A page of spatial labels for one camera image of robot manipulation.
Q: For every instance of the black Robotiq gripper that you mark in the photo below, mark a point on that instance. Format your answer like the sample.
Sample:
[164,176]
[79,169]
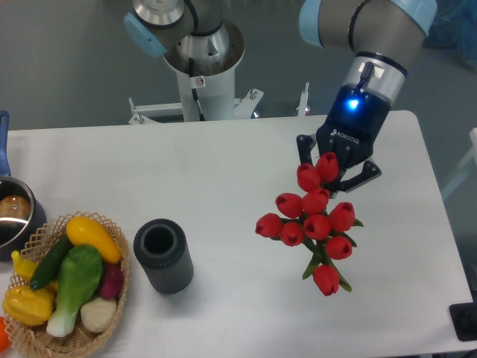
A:
[349,131]

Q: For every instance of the red tulip bouquet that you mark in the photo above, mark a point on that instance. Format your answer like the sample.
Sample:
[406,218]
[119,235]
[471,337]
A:
[305,220]

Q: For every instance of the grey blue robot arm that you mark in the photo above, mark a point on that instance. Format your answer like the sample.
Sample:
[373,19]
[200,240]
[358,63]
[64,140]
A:
[384,36]

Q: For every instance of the dark grey ribbed vase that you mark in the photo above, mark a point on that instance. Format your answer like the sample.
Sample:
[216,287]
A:
[162,250]

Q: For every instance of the black device at table edge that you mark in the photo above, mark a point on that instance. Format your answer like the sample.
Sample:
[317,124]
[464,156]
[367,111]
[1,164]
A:
[464,321]

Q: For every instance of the yellow squash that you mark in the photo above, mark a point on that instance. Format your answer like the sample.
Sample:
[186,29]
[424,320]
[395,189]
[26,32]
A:
[82,230]

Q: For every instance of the green bok choy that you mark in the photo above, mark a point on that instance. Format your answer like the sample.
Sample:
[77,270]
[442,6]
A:
[79,276]

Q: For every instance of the green cucumber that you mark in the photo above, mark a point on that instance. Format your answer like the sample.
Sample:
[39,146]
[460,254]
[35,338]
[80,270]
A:
[55,255]

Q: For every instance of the white garlic bulb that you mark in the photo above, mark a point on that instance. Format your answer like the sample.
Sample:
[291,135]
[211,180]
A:
[97,314]

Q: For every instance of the small yellow gourd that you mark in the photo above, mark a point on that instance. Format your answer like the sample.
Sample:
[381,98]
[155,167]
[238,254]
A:
[28,270]

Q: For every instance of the yellow bell pepper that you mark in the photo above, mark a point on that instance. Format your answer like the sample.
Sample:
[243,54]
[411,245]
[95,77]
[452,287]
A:
[27,306]

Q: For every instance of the orange fruit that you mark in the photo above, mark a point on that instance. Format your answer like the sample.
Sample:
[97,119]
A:
[4,338]

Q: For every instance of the white metal base frame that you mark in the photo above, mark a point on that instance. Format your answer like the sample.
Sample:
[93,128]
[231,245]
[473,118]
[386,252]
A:
[244,108]

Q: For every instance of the white frame at right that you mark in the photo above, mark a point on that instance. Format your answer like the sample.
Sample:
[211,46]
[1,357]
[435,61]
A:
[462,170]

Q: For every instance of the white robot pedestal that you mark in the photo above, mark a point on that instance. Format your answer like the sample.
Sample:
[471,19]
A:
[205,69]

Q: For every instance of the blue handled saucepan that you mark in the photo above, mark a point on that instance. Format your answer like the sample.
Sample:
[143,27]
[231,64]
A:
[21,213]

